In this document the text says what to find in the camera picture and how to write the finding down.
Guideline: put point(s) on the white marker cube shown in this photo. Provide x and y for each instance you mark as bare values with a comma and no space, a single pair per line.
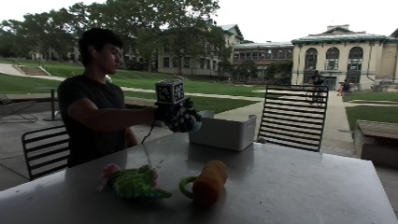
170,91

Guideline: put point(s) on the white rectangular bin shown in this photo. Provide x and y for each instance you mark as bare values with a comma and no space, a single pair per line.
225,132

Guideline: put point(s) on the grey stone building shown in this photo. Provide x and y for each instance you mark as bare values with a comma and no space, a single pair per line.
199,59

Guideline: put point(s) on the orange plush carrot toy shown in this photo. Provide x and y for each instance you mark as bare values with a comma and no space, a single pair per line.
209,182

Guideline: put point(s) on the the person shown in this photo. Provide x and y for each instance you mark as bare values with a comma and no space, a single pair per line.
91,102

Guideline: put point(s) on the green pink crocheted toy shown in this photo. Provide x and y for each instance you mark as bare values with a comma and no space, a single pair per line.
135,183

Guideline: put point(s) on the black slatted metal chair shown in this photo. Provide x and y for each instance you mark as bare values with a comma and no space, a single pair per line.
46,149
292,118

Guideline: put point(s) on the dark brick building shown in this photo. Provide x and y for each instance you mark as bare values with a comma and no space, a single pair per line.
261,56

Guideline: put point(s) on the large leafy tree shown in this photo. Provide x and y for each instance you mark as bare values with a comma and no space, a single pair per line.
158,21

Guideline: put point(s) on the bicycle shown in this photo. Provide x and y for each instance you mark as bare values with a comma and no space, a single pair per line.
317,95

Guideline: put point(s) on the outdoor concrete steps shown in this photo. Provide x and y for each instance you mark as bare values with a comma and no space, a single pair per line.
32,70

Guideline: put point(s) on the black metal lounge chair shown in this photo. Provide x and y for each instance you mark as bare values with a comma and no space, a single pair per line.
12,107

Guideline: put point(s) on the beige arched window building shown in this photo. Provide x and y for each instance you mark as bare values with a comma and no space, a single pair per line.
332,59

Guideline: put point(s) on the stone bench block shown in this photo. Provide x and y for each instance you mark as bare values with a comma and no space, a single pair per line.
377,141

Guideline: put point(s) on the round pedestal outdoor table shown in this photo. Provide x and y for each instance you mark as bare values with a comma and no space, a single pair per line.
52,104

